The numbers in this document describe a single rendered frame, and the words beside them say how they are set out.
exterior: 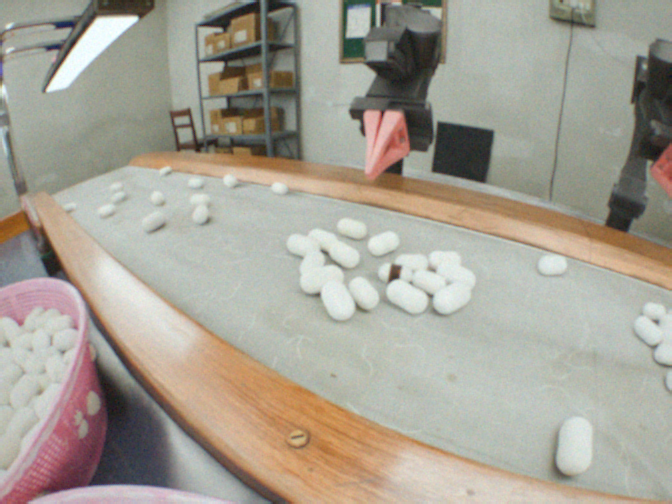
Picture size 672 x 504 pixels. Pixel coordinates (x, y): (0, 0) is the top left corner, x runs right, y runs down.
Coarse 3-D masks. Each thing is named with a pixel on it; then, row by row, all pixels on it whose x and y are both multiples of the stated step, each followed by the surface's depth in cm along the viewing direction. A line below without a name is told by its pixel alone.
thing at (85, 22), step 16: (96, 0) 17; (112, 0) 19; (128, 0) 20; (144, 0) 22; (80, 16) 25; (96, 16) 19; (112, 16) 21; (128, 16) 23; (144, 16) 25; (80, 32) 22; (64, 48) 26; (48, 80) 37
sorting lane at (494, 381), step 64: (64, 192) 61; (128, 192) 54; (192, 192) 50; (256, 192) 49; (128, 256) 30; (192, 256) 30; (256, 256) 30; (384, 256) 30; (512, 256) 30; (256, 320) 22; (320, 320) 22; (384, 320) 22; (448, 320) 22; (512, 320) 21; (576, 320) 20; (320, 384) 17; (384, 384) 17; (448, 384) 17; (512, 384) 16; (576, 384) 15; (640, 384) 13; (448, 448) 13; (512, 448) 12; (640, 448) 9
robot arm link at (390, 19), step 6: (384, 6) 47; (390, 6) 45; (396, 6) 45; (402, 6) 45; (408, 6) 45; (414, 6) 45; (420, 6) 45; (384, 12) 50; (390, 12) 44; (396, 12) 43; (402, 12) 42; (384, 18) 52; (390, 18) 43; (390, 24) 43
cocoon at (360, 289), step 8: (352, 280) 24; (360, 280) 23; (352, 288) 23; (360, 288) 23; (368, 288) 23; (352, 296) 23; (360, 296) 22; (368, 296) 22; (376, 296) 22; (360, 304) 22; (368, 304) 22; (376, 304) 23
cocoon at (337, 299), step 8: (328, 288) 22; (336, 288) 22; (344, 288) 22; (328, 296) 22; (336, 296) 21; (344, 296) 21; (328, 304) 21; (336, 304) 21; (344, 304) 21; (352, 304) 21; (336, 312) 21; (344, 312) 21; (352, 312) 21
